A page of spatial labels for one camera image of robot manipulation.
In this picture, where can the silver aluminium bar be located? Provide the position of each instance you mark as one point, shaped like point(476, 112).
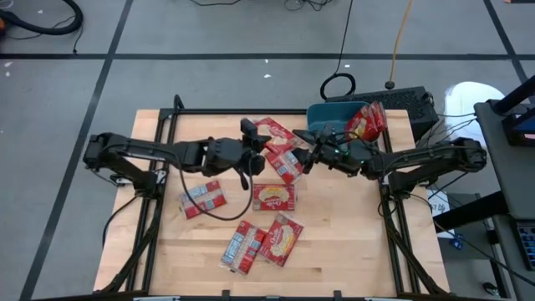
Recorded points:
point(156, 298)
point(380, 299)

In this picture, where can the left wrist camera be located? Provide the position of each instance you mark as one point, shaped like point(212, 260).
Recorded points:
point(250, 129)

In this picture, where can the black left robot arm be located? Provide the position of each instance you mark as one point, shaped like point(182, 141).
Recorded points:
point(138, 148)

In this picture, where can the small blue tag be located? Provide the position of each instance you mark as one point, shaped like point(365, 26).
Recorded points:
point(457, 242)

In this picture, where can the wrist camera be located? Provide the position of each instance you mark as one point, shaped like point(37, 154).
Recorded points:
point(307, 163)
point(250, 129)

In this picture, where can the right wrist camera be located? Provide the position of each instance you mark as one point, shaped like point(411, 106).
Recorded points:
point(307, 163)

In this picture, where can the black rail clamp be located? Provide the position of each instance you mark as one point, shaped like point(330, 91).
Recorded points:
point(337, 294)
point(226, 294)

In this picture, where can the grey desk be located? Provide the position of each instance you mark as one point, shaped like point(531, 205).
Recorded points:
point(514, 180)

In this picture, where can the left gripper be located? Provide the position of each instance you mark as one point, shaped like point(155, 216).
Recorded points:
point(227, 156)

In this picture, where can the black keyboard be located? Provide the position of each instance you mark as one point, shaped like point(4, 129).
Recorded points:
point(527, 246)

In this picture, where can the white round object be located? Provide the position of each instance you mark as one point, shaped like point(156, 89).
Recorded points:
point(472, 100)

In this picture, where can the black floor plug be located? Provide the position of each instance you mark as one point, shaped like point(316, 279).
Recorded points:
point(390, 85)

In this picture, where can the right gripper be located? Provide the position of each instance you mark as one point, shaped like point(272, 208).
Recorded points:
point(338, 156)

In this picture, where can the small black floor object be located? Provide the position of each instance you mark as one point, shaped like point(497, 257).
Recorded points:
point(490, 287)

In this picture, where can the black desk leg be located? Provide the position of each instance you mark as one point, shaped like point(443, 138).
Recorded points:
point(468, 211)

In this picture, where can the white paper label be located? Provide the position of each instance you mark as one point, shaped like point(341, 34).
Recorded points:
point(436, 205)

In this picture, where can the teal plastic basket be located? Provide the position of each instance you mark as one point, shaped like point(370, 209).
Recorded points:
point(330, 113)

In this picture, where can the black aluminium table frame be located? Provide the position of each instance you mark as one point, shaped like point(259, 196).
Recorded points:
point(209, 111)

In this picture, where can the orange shop vacuum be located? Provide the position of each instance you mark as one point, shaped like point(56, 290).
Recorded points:
point(1, 25)

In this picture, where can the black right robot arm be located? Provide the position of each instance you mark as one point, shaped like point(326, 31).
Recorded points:
point(418, 159)

